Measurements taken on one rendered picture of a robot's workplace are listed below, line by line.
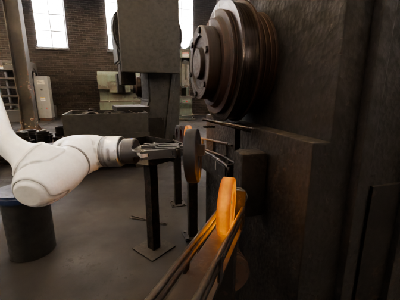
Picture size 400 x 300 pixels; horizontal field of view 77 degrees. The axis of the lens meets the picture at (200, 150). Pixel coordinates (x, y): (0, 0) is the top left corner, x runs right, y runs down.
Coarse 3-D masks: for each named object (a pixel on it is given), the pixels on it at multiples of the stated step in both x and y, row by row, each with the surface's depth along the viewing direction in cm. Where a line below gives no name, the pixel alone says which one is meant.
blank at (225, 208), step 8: (224, 184) 63; (232, 184) 63; (224, 192) 62; (232, 192) 63; (224, 200) 61; (232, 200) 64; (224, 208) 60; (232, 208) 70; (216, 216) 61; (224, 216) 60; (232, 216) 69; (216, 224) 61; (224, 224) 61; (224, 232) 62
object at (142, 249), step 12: (144, 168) 153; (156, 168) 154; (144, 180) 155; (156, 180) 155; (156, 192) 156; (156, 204) 158; (156, 216) 159; (156, 228) 161; (156, 240) 162; (144, 252) 160; (156, 252) 160
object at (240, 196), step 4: (236, 192) 74; (240, 192) 74; (244, 192) 74; (236, 196) 75; (240, 196) 74; (244, 196) 74; (236, 200) 75; (240, 200) 74; (244, 200) 74; (236, 204) 75; (240, 204) 74; (244, 204) 74; (236, 208) 75; (236, 212) 75; (244, 212) 74; (244, 216) 74; (244, 220) 75
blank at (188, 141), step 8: (184, 136) 66; (192, 136) 66; (200, 136) 76; (184, 144) 65; (192, 144) 65; (184, 152) 64; (192, 152) 64; (184, 160) 64; (192, 160) 64; (200, 160) 75; (184, 168) 65; (192, 168) 65; (200, 168) 74; (192, 176) 66; (200, 176) 74
